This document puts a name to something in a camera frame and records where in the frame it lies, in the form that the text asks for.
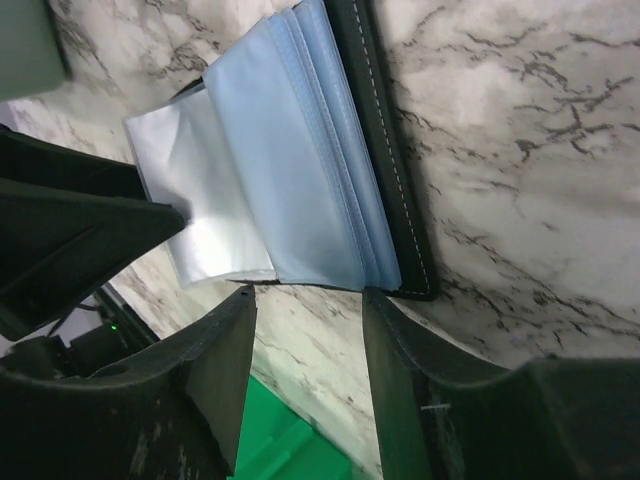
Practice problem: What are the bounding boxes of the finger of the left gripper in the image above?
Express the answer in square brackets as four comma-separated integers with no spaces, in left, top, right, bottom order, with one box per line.
[1,127,186,340]

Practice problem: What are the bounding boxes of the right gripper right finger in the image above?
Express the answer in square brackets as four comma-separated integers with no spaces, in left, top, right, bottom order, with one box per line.
[362,289,639,479]

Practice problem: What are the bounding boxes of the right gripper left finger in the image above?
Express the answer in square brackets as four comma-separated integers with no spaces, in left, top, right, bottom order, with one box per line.
[1,286,257,479]

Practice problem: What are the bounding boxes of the black leather card holder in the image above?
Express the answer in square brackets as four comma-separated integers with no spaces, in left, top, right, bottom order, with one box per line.
[124,1,439,301]

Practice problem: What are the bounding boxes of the green plastic bin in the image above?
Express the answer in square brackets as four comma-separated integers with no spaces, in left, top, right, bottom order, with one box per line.
[232,378,353,480]

